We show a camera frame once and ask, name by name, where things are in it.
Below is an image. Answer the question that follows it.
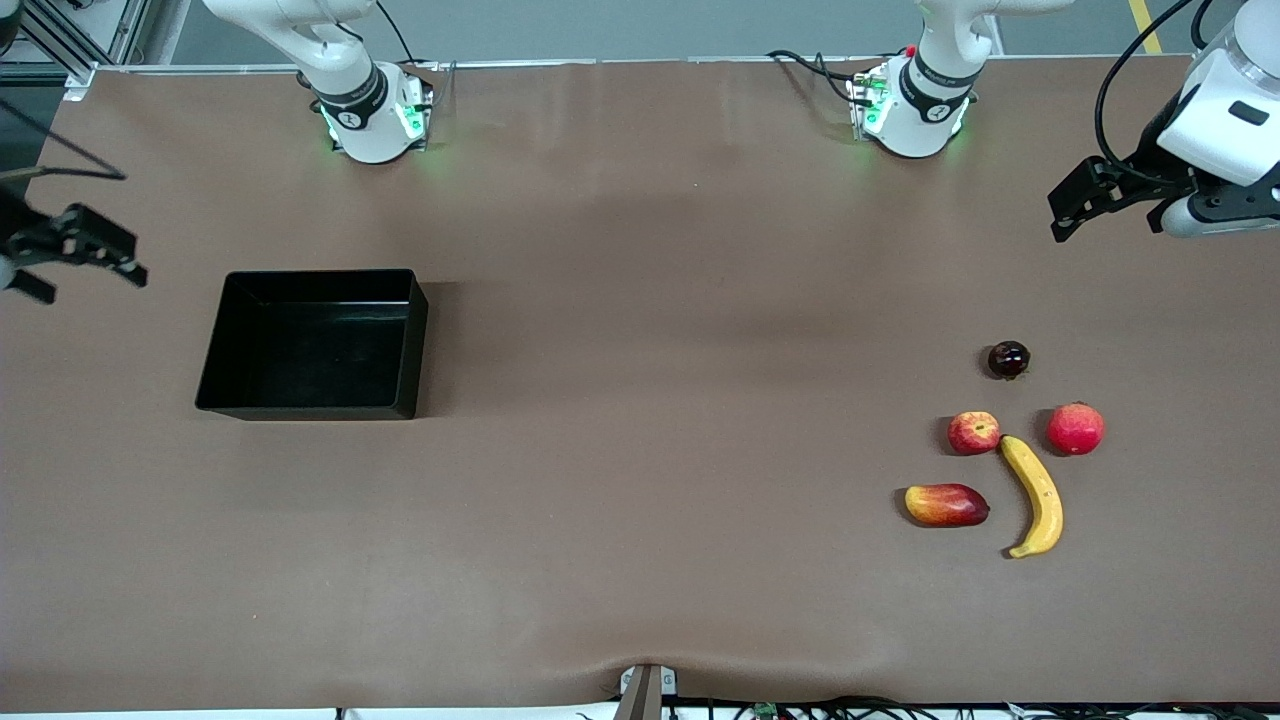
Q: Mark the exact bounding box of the black plastic tray box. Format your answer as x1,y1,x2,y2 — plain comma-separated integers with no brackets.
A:
195,268,429,421

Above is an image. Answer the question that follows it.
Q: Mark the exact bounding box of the small red yellow apple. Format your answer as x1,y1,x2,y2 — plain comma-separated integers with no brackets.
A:
948,411,1001,456

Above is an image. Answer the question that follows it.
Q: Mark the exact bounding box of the yellow banana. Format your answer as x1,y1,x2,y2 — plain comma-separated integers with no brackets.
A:
1000,435,1064,560

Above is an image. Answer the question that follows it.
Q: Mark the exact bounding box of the round red peach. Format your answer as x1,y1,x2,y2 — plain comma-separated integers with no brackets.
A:
1046,402,1106,457

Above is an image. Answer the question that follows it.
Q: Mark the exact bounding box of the red yellow mango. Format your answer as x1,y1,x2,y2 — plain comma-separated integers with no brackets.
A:
904,483,991,528

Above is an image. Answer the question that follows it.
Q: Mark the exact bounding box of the grey table edge clamp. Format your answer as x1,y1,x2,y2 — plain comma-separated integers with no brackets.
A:
612,664,678,720

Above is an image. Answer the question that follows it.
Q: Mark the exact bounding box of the aluminium frame profile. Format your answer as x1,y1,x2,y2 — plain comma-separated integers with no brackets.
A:
0,0,153,101

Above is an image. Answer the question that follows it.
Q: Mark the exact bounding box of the black left base cable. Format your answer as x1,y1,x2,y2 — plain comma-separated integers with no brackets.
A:
767,48,883,107

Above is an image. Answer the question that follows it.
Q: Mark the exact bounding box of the black base cable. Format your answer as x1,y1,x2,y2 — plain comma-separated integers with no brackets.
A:
375,0,458,101
767,48,883,107

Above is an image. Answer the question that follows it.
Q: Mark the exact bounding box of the black right base cable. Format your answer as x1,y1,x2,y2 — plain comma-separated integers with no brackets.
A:
375,0,458,101

